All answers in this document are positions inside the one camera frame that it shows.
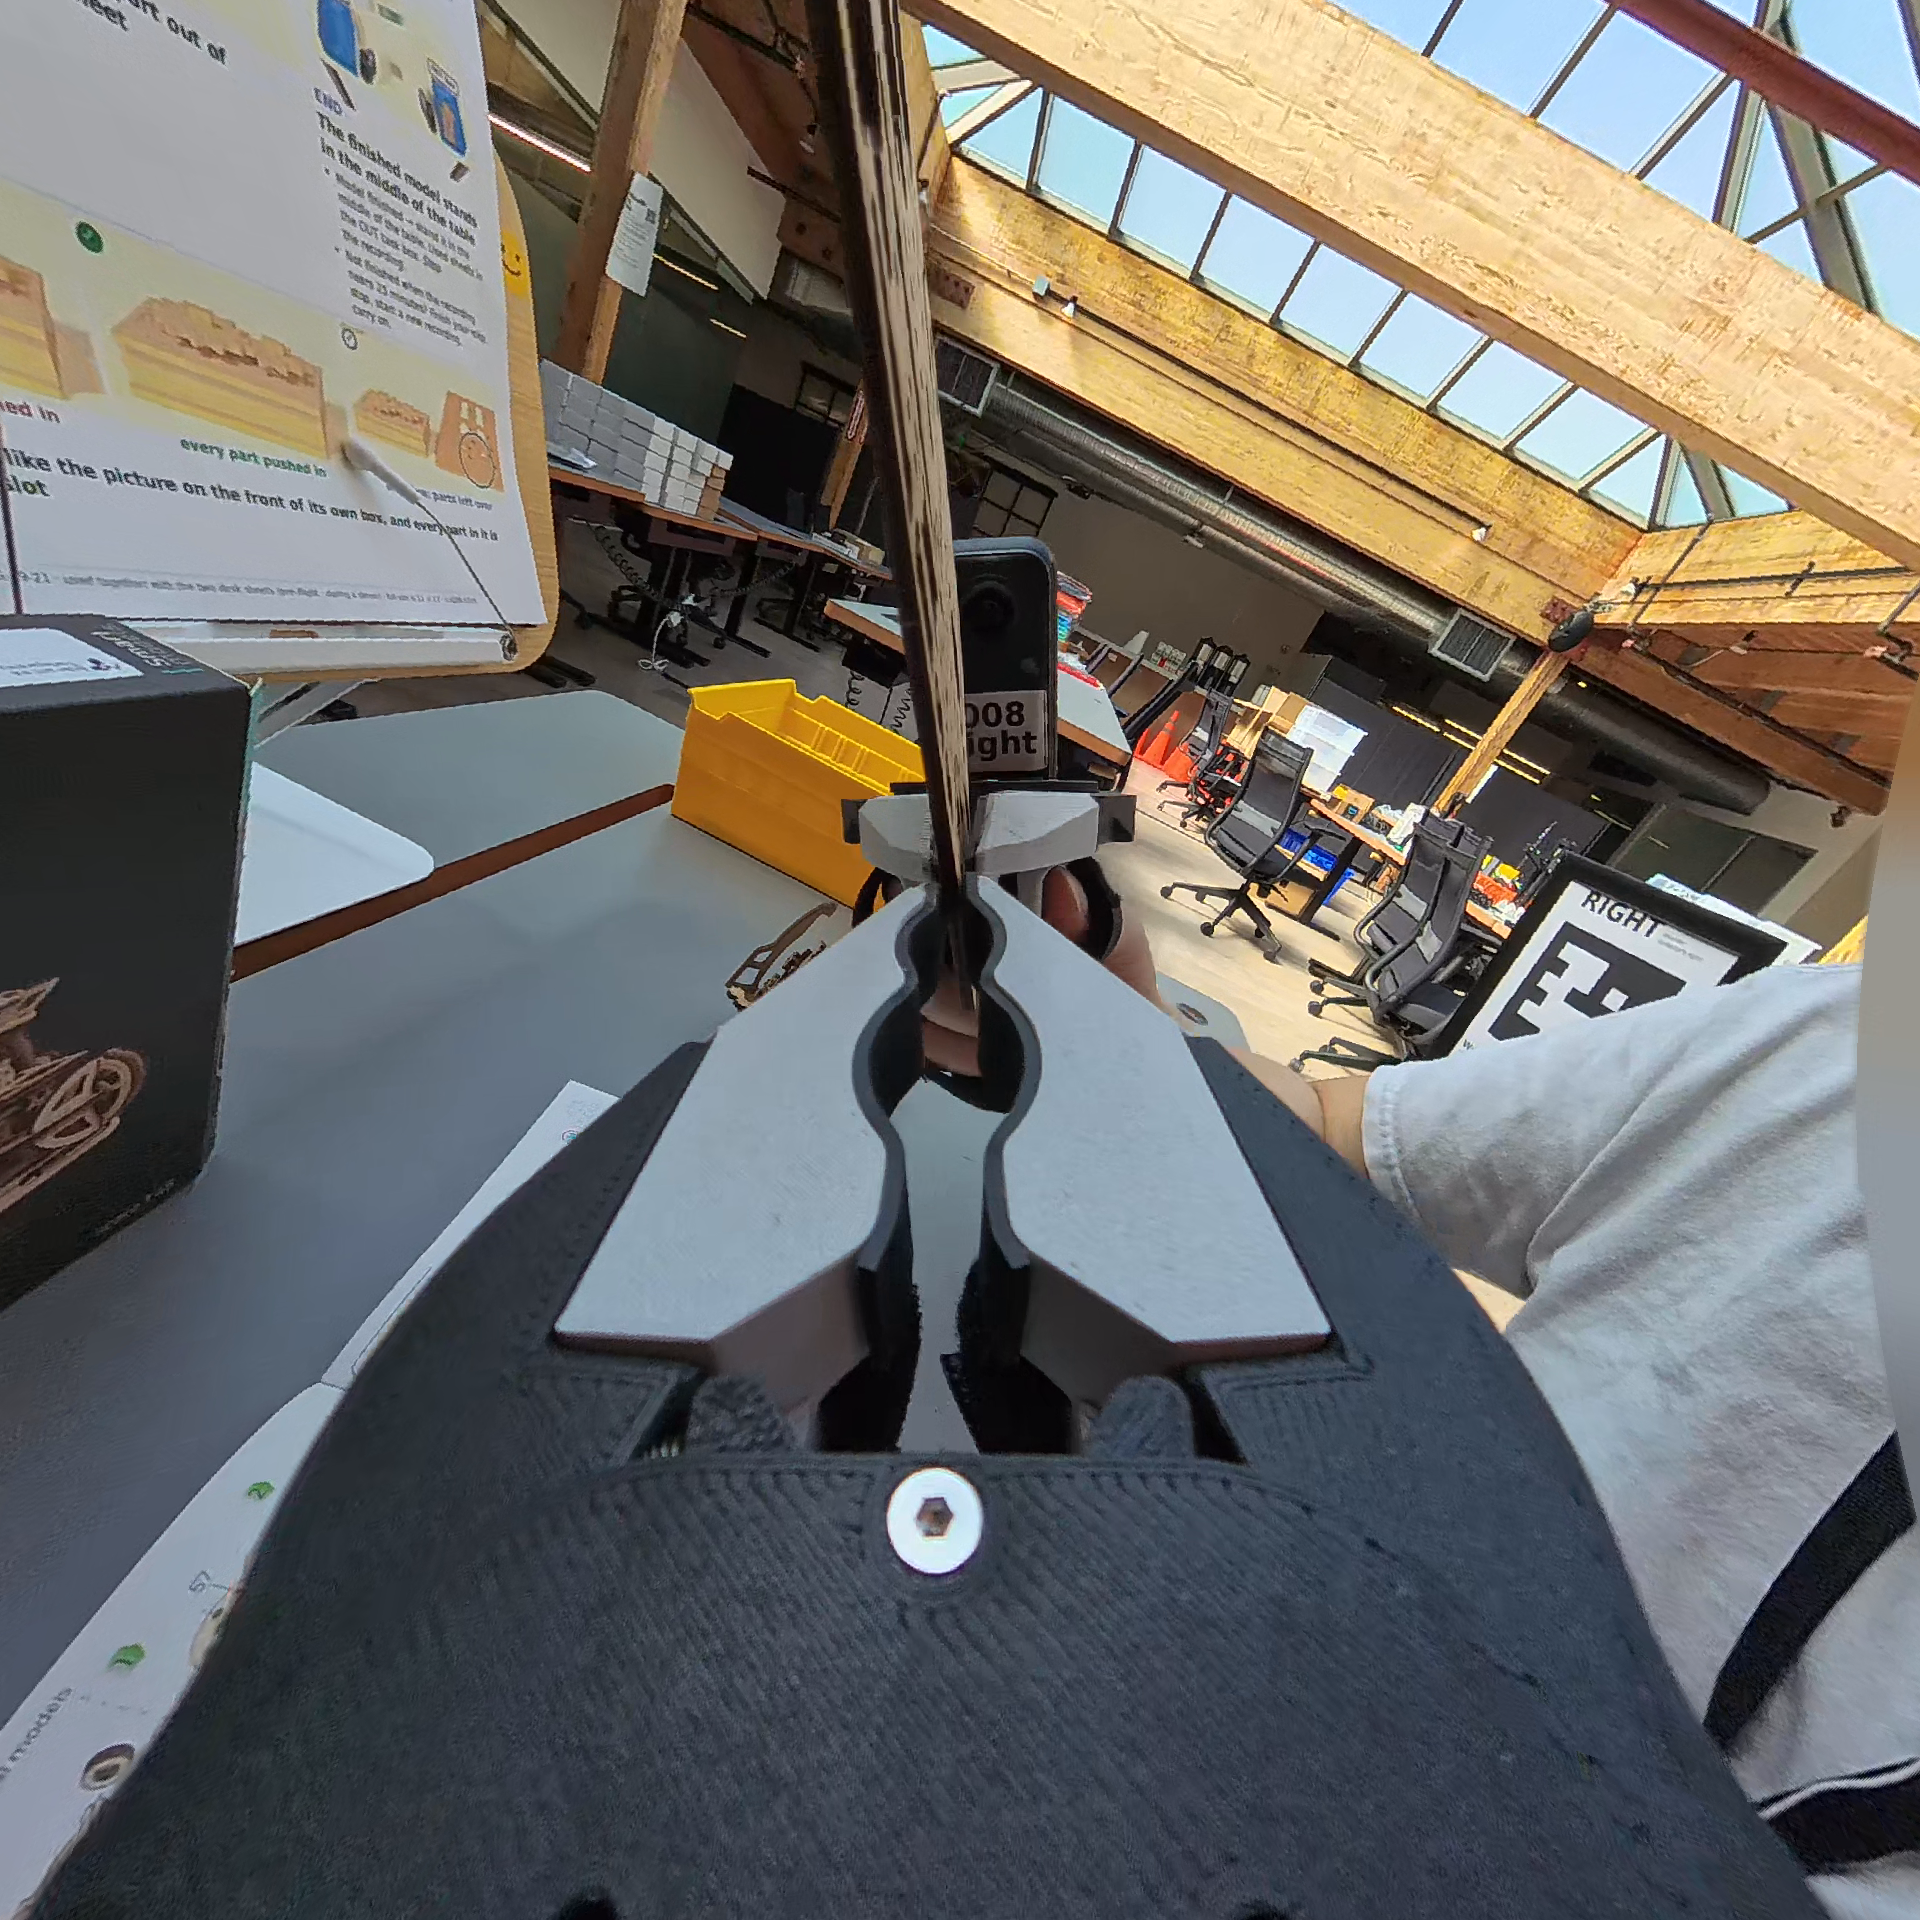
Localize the printed instruction sheet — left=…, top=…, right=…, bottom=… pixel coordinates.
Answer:
left=0, top=0, right=548, bottom=632

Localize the black shoulder strap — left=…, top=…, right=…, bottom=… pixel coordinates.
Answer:
left=1703, top=1430, right=1920, bottom=1869

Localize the black and white marker sign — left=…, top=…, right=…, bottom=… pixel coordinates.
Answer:
left=1452, top=852, right=1790, bottom=1059

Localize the person's right hand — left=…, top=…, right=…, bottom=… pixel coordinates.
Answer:
left=915, top=861, right=1163, bottom=1073

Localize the partly built wooden model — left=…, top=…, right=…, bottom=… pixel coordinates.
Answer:
left=727, top=903, right=841, bottom=1009

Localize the white document stand with sheet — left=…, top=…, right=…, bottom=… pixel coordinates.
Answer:
left=0, top=0, right=566, bottom=950

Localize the stack of white boxes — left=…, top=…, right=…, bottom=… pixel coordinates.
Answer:
left=539, top=358, right=735, bottom=513

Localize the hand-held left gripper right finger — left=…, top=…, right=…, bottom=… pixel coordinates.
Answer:
left=972, top=880, right=1335, bottom=1445

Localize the plywood parts sheet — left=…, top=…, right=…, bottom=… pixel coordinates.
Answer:
left=808, top=0, right=999, bottom=1038

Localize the open instruction booklet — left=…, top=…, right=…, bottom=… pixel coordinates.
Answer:
left=0, top=1079, right=619, bottom=1905

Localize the black model kit box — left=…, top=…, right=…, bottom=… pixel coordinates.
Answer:
left=0, top=615, right=255, bottom=1310

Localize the person's right forearm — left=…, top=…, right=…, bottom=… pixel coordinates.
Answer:
left=1227, top=1041, right=1375, bottom=1180

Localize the yellow plastic bin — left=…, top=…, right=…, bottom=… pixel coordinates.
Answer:
left=671, top=679, right=932, bottom=909

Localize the person in white shirt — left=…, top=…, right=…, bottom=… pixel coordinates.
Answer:
left=1362, top=960, right=1920, bottom=1920

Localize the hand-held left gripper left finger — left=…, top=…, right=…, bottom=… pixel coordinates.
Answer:
left=556, top=885, right=951, bottom=1451

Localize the black office chair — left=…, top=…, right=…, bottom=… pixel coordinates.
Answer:
left=1296, top=809, right=1502, bottom=1070
left=1161, top=732, right=1320, bottom=963

